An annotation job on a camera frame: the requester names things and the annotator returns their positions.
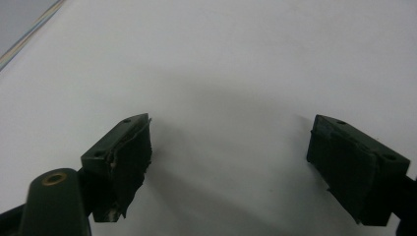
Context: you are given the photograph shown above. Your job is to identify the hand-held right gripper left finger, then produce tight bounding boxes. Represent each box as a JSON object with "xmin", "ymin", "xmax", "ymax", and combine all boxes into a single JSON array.
[{"xmin": 80, "ymin": 112, "xmax": 154, "ymax": 224}]

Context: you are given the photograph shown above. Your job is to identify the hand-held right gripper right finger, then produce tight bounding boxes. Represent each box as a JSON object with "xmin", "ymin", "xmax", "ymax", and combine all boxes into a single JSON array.
[{"xmin": 306, "ymin": 113, "xmax": 411, "ymax": 227}]

